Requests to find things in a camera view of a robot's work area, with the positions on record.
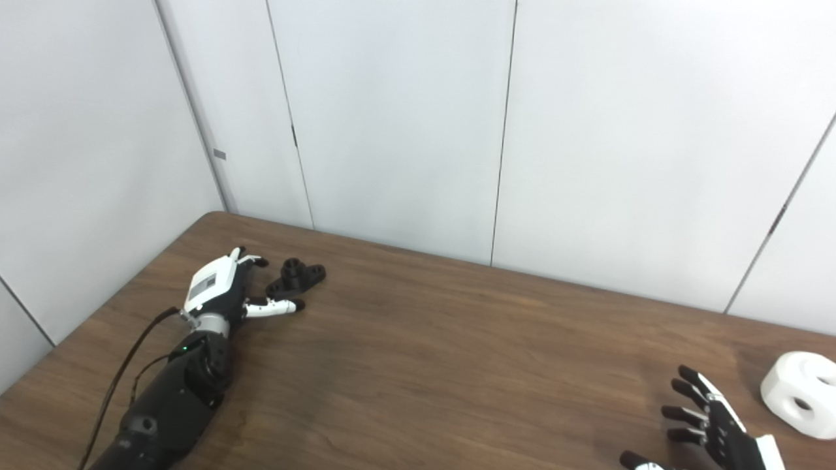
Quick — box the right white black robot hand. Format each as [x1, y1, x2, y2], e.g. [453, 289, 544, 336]
[619, 364, 788, 470]

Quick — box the round white plastic piece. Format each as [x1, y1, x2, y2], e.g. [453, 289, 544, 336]
[760, 351, 836, 440]

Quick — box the black plastic holder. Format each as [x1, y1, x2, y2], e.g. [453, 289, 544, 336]
[265, 258, 327, 300]

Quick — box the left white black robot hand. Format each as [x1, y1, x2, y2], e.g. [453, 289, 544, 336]
[183, 246, 306, 322]

